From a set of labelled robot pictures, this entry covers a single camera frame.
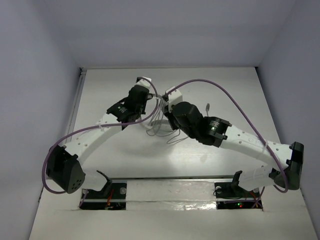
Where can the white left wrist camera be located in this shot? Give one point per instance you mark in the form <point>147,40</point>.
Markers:
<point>144,82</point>

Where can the white grey headphones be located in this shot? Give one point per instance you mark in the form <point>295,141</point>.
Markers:
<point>158,125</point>

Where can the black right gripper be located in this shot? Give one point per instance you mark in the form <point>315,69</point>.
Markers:
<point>170,115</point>

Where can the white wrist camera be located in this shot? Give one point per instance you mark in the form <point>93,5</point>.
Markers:
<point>172,97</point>
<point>144,82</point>

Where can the silver foil covered panel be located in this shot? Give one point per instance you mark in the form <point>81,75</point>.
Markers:
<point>174,195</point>

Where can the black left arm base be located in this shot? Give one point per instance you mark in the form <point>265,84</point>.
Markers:
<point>111,197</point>

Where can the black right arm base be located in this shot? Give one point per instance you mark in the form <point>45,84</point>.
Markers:
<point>232,197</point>

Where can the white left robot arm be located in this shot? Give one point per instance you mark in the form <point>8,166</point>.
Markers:
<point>63,164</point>

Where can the aluminium rail left edge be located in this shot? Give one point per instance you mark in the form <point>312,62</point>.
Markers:
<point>76,101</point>

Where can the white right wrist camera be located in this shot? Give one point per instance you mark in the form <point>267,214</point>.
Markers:
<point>172,97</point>

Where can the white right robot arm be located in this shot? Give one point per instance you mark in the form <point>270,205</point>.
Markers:
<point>282,162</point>

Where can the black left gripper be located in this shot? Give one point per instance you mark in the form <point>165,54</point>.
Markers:
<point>144,93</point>

